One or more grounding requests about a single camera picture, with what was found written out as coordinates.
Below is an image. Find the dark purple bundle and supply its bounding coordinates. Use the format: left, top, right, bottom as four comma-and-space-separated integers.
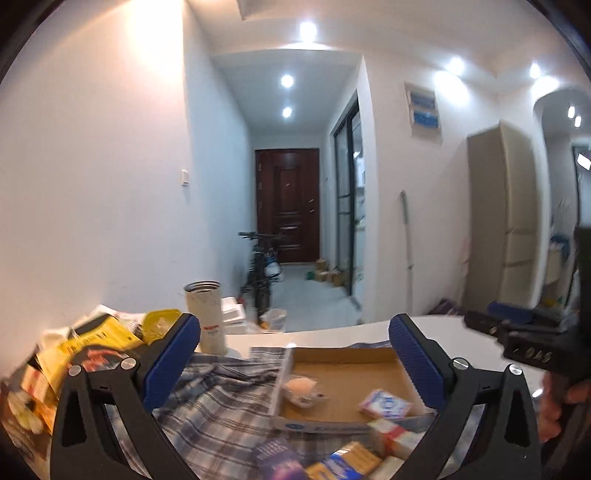
429, 298, 465, 317

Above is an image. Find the cluster of brown cartons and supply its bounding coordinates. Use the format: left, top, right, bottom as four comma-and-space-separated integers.
307, 258, 352, 288

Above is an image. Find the white and blue packet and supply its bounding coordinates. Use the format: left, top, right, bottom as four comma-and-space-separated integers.
359, 388, 414, 420

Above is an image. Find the clear wrapped pinkish packet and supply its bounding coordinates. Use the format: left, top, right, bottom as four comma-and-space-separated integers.
283, 375, 326, 409

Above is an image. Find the black bicycle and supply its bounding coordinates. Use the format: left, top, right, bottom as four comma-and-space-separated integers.
238, 231, 284, 320

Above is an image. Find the white canister with metal rim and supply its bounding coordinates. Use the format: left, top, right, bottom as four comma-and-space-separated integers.
184, 280, 228, 355

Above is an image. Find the blue grey plaid cloth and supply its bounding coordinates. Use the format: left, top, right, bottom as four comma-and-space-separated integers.
106, 342, 444, 480

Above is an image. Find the yellow and black packet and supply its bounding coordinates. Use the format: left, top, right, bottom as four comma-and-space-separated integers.
58, 314, 144, 370

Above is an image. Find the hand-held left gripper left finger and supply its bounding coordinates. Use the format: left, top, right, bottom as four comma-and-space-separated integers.
50, 313, 201, 480

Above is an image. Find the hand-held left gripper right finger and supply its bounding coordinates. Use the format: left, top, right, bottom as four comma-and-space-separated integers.
388, 314, 542, 480

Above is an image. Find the red and white box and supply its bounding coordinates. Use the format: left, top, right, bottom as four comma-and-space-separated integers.
367, 418, 423, 455

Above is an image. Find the yellow box with blue stripe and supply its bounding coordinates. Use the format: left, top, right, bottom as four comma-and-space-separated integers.
305, 440, 384, 480

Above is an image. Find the shallow cardboard box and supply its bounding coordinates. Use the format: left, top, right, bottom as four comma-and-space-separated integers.
272, 346, 437, 435

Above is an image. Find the white carton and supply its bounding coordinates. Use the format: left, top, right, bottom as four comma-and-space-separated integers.
221, 296, 247, 335

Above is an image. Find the tall beige cabinet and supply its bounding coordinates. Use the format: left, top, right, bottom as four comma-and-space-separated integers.
466, 119, 542, 309

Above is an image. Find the person's right hand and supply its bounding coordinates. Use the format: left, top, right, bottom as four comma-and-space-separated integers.
539, 371, 591, 445

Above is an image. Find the orange and white box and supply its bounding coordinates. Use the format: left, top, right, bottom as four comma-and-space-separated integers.
18, 364, 61, 408

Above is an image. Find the dark red entrance door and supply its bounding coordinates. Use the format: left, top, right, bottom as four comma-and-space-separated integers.
255, 148, 321, 264

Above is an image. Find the dark purple galaxy print box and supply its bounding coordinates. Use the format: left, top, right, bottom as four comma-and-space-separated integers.
253, 436, 308, 480

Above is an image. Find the clear plastic bag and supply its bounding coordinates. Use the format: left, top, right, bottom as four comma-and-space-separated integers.
259, 308, 288, 332

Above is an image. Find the wall electrical panel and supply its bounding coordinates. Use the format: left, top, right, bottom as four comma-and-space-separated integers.
404, 80, 444, 146

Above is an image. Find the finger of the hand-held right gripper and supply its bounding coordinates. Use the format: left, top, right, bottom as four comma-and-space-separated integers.
464, 311, 507, 339
488, 301, 537, 326

